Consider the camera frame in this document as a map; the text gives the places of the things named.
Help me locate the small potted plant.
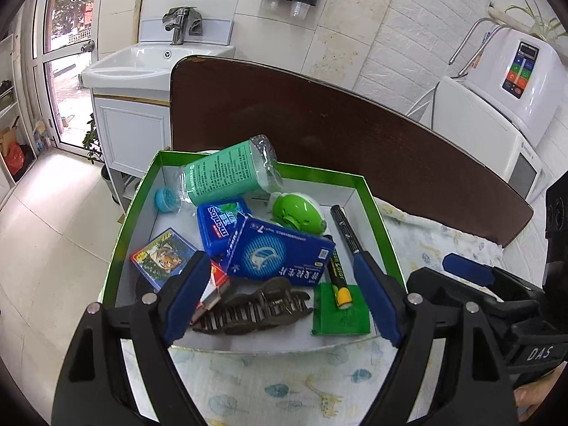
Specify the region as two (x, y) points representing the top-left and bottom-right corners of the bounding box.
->
(82, 113), (104, 164)

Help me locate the dark brown hair claw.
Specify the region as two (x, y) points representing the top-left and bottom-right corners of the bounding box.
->
(191, 277), (314, 335)

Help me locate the green mosquito repellent device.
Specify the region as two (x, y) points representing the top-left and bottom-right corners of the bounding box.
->
(268, 192), (327, 236)

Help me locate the white water purifier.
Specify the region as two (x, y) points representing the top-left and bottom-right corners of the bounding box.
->
(457, 22), (567, 147)

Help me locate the chrome faucet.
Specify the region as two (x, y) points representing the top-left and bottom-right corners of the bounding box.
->
(162, 7), (203, 45)

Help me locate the glass balcony door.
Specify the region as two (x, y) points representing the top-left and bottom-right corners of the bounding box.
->
(32, 0), (95, 157)

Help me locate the white shelving unit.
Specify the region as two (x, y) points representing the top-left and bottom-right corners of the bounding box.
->
(0, 35), (37, 206)

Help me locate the playing card box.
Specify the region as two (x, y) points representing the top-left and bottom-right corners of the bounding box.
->
(130, 228), (197, 290)

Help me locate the clear bottle green label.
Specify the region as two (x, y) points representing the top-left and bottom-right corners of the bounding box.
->
(154, 135), (282, 213)

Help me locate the blue medicine box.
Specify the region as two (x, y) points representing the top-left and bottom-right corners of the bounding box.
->
(220, 213), (335, 286)

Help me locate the green white cardboard tray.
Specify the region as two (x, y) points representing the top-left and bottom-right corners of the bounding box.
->
(102, 151), (403, 353)

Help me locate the green folded cloth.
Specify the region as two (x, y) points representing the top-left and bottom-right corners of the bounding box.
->
(312, 283), (371, 337)

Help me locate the white microwave oven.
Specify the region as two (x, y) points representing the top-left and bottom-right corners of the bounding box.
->
(420, 76), (548, 203)

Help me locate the blue gum container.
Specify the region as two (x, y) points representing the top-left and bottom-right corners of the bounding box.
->
(196, 197), (250, 262)

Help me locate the giraffe print cloth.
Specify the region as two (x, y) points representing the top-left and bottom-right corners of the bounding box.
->
(169, 199), (504, 425)

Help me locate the black marker yellow cap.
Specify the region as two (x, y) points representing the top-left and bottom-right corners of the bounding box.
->
(326, 204), (366, 311)

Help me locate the red white small box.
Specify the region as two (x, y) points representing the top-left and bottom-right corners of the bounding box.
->
(191, 261), (231, 325)

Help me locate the white sink vanity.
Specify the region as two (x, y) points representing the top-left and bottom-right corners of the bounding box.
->
(82, 18), (235, 209)

